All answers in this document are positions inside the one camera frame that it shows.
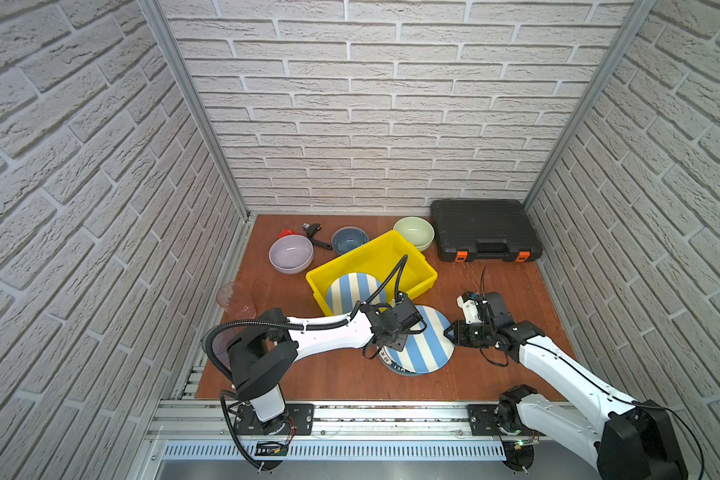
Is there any black handled tool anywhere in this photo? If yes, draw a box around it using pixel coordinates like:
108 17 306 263
302 223 333 251

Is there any yellow plastic bin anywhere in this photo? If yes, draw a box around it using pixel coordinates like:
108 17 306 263
306 230 438 316

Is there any red small object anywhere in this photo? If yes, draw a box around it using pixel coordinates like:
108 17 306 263
277 229 298 239

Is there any green rimmed white plate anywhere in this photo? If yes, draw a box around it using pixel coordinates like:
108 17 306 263
378 347 418 377

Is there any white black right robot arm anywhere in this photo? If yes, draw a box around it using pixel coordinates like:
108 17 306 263
444 321 688 479

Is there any blue white striped plate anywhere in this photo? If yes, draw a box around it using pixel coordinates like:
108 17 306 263
325 272 381 315

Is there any pale green ceramic bowl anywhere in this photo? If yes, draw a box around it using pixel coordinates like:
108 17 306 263
393 217 435 252

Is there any black plastic tool case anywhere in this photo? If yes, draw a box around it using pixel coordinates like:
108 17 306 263
430 199 543 263

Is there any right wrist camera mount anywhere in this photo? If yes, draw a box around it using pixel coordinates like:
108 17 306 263
457 291 514 328

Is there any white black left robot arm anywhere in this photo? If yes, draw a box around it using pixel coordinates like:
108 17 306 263
218 296 427 424

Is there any dark blue glazed bowl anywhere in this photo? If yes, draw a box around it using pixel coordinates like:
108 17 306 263
331 226 369 256

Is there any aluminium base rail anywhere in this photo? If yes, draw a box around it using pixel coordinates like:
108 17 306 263
143 398 589 463

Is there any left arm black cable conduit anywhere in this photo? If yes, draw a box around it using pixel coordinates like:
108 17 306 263
201 254 410 376

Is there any lavender ceramic bowl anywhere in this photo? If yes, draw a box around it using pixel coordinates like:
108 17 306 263
268 235 314 274

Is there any clear pink plastic cup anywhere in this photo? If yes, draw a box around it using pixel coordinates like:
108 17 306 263
216 281 257 324

